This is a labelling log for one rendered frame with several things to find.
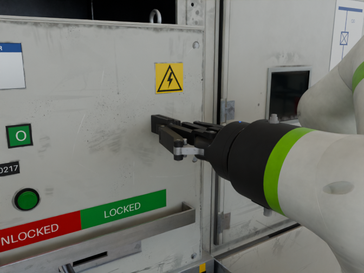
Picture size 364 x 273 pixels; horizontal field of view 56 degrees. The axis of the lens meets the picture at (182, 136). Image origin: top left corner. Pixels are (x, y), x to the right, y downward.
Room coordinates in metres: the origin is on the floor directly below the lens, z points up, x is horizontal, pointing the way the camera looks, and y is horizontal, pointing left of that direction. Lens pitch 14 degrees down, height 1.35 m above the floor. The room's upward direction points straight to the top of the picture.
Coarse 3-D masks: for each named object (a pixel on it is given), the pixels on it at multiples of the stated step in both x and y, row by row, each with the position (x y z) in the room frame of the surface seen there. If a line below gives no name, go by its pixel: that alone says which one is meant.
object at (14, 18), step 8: (0, 16) 0.46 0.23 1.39; (8, 16) 0.46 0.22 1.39; (16, 16) 0.47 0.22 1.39; (24, 16) 0.47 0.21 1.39; (88, 24) 0.52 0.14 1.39; (96, 24) 0.53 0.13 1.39; (104, 24) 0.53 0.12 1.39; (112, 24) 0.54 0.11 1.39; (120, 24) 0.55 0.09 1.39; (128, 24) 0.56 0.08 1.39; (136, 24) 0.56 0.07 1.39; (144, 24) 0.57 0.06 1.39; (152, 24) 0.58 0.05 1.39; (160, 24) 0.59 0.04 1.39; (168, 24) 0.59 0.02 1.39; (176, 24) 0.60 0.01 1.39; (200, 248) 0.63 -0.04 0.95; (96, 256) 0.53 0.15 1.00; (200, 256) 0.63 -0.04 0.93
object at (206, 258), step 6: (204, 252) 0.66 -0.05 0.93; (204, 258) 0.64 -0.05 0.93; (210, 258) 0.64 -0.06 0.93; (192, 264) 0.62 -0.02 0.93; (198, 264) 0.62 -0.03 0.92; (210, 264) 0.63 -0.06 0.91; (174, 270) 0.60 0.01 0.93; (180, 270) 0.60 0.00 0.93; (186, 270) 0.60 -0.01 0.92; (210, 270) 0.63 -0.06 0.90
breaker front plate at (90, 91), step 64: (64, 64) 0.50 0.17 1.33; (128, 64) 0.55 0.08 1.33; (192, 64) 0.62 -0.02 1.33; (0, 128) 0.45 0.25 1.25; (64, 128) 0.49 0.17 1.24; (128, 128) 0.55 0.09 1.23; (0, 192) 0.44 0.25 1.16; (64, 192) 0.49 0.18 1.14; (128, 192) 0.55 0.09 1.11; (192, 192) 0.62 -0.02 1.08; (0, 256) 0.44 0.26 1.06; (128, 256) 0.54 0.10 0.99; (192, 256) 0.62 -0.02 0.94
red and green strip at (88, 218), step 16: (160, 192) 0.58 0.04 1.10; (96, 208) 0.52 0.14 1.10; (112, 208) 0.53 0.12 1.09; (128, 208) 0.55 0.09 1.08; (144, 208) 0.56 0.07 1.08; (32, 224) 0.46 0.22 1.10; (48, 224) 0.47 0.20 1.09; (64, 224) 0.49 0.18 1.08; (80, 224) 0.50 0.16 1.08; (96, 224) 0.51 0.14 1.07; (0, 240) 0.44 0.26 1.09; (16, 240) 0.45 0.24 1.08; (32, 240) 0.46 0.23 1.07
